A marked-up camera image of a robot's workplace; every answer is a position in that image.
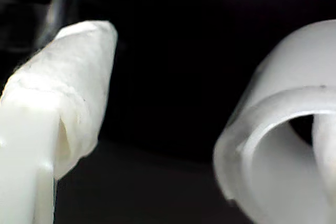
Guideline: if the white tape roll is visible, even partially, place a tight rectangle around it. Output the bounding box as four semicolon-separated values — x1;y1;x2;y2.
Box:
213;19;336;224

